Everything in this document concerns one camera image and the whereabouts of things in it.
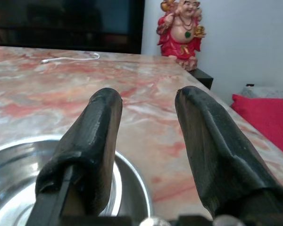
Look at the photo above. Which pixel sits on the black framed television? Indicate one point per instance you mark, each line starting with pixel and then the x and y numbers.
pixel 66 23

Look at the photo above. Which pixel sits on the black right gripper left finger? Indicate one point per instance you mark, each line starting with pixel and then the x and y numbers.
pixel 92 146

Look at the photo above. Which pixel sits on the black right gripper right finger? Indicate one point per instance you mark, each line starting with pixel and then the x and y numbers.
pixel 217 150

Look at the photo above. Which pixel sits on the red pillow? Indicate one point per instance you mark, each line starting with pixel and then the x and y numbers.
pixel 266 117

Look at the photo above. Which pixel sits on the steel plate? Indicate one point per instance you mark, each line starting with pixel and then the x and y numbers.
pixel 11 179

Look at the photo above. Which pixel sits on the grey patterned cushion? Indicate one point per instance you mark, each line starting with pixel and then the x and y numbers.
pixel 266 92

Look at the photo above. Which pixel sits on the red laughing Buddha statue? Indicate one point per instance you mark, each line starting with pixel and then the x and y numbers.
pixel 182 33

